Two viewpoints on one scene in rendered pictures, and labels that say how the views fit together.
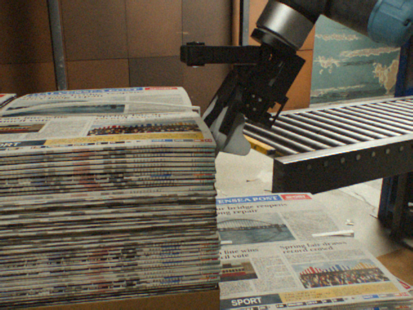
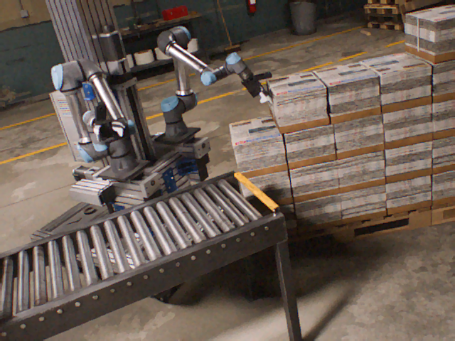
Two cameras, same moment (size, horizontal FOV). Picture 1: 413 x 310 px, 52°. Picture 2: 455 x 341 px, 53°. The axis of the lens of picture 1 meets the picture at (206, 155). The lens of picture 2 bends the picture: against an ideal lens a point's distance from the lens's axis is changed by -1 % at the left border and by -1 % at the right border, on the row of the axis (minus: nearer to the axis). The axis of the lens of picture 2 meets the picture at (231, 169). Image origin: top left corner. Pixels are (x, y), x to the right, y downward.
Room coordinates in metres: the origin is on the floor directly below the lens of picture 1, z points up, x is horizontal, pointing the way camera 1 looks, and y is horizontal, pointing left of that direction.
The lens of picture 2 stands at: (3.21, 0.12, 1.82)
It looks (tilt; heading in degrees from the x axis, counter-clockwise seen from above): 26 degrees down; 189
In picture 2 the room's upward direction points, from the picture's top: 12 degrees counter-clockwise
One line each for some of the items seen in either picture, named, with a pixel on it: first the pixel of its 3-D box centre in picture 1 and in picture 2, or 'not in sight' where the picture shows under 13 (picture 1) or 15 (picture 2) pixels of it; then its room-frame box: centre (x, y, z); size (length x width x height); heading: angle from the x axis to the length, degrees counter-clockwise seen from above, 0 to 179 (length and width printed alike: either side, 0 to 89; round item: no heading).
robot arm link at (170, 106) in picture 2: not in sight; (171, 109); (0.48, -0.62, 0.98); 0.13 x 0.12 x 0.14; 147
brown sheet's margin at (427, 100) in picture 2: not in sight; (393, 95); (0.50, 0.74, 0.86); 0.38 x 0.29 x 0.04; 9
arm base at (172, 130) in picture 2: not in sight; (175, 126); (0.49, -0.63, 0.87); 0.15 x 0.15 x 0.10
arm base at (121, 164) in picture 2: not in sight; (121, 160); (0.92, -0.86, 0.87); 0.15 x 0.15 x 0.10
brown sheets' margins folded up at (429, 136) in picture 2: not in sight; (330, 177); (0.57, 0.32, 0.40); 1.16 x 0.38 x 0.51; 99
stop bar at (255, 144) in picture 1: (233, 134); (255, 190); (1.37, -0.09, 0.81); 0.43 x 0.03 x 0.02; 27
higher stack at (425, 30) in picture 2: not in sight; (441, 118); (0.45, 1.03, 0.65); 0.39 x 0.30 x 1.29; 9
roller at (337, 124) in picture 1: (340, 129); (159, 231); (1.57, -0.52, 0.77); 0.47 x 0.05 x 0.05; 27
